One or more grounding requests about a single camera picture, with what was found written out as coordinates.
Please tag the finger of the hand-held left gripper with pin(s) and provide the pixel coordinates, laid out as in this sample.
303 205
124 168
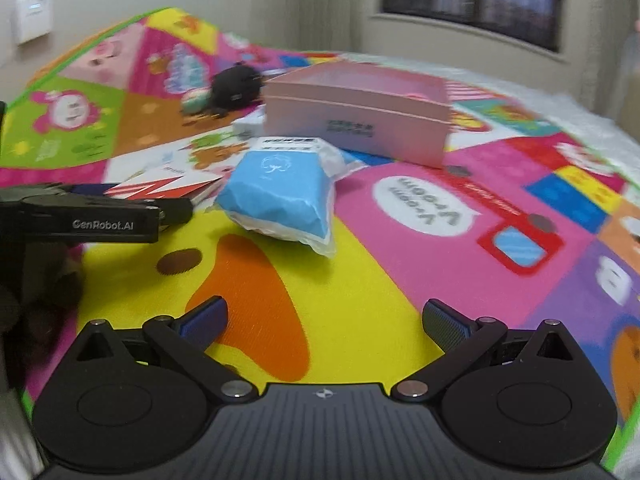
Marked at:
50 224
175 211

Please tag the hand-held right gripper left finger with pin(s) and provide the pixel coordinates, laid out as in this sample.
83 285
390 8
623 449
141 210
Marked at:
202 322

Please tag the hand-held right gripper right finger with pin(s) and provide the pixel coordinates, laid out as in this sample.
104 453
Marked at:
447 327

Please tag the red and white packet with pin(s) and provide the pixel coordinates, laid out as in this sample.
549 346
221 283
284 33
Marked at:
160 187

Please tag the blue cotton tissue pack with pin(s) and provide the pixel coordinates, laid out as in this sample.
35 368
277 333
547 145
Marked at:
275 195

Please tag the cartoon cow figurine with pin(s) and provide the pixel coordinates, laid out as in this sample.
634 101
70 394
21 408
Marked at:
195 101

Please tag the small white red-capped bottle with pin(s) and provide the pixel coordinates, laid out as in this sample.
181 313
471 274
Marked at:
250 122

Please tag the black plush toy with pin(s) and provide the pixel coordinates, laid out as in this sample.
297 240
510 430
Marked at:
235 85

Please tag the pink cardboard box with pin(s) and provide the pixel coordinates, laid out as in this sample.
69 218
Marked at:
350 110

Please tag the colourful cartoon play mat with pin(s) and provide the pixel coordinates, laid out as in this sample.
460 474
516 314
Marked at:
380 260

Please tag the grey curtain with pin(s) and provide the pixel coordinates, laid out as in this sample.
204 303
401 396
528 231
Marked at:
610 70

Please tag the white wall control panel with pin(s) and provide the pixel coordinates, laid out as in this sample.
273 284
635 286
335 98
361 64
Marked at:
34 17

